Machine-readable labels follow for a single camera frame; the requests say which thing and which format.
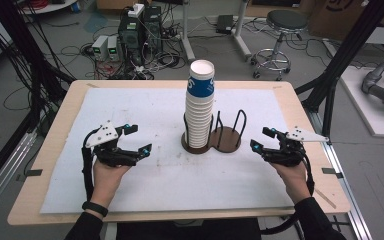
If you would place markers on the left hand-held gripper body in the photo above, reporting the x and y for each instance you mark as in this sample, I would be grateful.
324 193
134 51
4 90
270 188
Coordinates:
108 155

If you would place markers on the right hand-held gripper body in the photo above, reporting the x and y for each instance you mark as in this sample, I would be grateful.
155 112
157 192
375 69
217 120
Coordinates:
290 155

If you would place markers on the stack of paper cups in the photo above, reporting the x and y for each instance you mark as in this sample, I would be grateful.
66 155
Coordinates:
198 120

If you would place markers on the person's left hand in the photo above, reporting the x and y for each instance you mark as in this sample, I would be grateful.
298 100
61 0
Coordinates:
105 181

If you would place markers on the person's right hand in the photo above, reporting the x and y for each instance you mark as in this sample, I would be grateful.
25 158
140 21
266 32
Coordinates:
295 181

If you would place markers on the white foam mat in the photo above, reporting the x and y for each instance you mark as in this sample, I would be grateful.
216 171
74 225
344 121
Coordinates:
166 180

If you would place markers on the black tape strip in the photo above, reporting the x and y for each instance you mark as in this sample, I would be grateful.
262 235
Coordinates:
331 172
33 173

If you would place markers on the light wooden table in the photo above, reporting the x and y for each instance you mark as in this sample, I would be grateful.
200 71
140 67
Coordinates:
58 133

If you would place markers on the black wristband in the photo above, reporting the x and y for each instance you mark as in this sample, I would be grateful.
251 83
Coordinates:
95 208

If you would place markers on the grey bench power supply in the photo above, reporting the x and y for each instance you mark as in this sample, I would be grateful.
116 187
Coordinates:
113 48
100 46

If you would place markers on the white platform board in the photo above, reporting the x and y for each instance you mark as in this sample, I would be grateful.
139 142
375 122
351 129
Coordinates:
360 110

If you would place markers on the black tape cross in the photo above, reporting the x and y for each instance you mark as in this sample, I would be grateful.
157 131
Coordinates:
343 222

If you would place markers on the black computer tower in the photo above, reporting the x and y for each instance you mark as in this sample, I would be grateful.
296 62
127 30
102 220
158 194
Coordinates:
152 26
131 40

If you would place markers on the person's dark clothing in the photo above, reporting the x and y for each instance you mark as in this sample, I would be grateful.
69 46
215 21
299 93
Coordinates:
186 231

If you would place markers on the white desk leg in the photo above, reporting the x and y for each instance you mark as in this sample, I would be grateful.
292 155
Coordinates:
187 36
241 33

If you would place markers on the black round stool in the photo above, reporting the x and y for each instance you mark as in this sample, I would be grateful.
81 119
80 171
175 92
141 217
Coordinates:
286 20

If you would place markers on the black power adapter box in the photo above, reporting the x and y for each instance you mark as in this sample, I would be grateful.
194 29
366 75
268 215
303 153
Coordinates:
225 24

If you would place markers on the white power strip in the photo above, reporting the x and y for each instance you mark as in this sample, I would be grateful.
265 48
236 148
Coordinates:
136 10

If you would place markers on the brown cardboard box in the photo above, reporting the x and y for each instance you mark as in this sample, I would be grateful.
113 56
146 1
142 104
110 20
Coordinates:
340 16

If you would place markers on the white round table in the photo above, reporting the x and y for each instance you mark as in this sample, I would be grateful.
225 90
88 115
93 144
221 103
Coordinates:
50 6

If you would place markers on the aluminium rail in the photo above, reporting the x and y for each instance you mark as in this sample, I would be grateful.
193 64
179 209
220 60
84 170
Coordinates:
3 180
343 186

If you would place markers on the black metal frame post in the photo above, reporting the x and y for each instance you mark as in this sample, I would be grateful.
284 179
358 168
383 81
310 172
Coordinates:
346 50

